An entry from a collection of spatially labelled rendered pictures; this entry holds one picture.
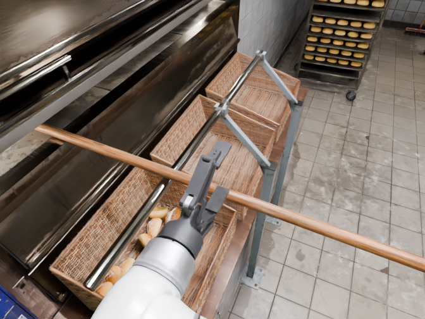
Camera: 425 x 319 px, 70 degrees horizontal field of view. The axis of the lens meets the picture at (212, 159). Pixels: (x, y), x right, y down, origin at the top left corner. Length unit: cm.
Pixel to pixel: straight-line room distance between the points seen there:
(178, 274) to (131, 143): 90
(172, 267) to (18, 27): 67
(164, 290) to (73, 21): 76
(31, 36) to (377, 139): 282
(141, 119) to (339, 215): 160
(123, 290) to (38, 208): 67
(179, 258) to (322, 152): 242
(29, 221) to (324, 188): 202
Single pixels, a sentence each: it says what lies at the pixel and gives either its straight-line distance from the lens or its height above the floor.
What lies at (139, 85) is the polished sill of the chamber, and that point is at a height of 116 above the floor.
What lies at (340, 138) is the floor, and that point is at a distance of 302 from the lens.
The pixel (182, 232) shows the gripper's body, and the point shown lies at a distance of 50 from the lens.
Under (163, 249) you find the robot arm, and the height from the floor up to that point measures 138.
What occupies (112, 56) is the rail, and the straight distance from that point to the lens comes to 91.
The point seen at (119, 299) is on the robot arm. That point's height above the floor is 139.
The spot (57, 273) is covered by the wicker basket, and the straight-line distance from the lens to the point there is 117.
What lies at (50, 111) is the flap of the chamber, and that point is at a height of 140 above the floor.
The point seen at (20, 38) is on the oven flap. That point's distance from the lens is 89.
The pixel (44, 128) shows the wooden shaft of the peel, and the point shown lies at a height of 121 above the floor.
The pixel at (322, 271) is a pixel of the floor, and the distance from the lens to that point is 211.
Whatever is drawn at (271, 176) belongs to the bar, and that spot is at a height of 91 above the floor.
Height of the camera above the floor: 180
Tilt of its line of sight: 44 degrees down
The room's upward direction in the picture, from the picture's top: straight up
